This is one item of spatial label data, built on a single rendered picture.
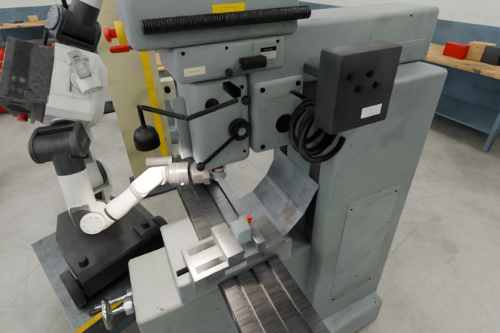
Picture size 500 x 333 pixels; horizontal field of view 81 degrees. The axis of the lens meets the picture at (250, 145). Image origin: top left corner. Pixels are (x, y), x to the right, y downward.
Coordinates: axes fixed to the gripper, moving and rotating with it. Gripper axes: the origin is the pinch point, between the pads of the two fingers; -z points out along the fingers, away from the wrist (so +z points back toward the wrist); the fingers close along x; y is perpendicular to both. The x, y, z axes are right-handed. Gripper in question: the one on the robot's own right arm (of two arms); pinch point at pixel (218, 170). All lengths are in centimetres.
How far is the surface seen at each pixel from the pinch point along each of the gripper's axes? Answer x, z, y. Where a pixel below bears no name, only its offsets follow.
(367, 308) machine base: -4, -80, 103
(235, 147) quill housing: -8.3, -6.5, -14.8
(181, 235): 0.5, 17.9, 33.7
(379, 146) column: -3, -62, -8
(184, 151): -5.7, 10.6, -13.2
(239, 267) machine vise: -27.2, -5.1, 22.1
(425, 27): 16, -81, -47
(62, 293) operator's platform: 16, 89, 85
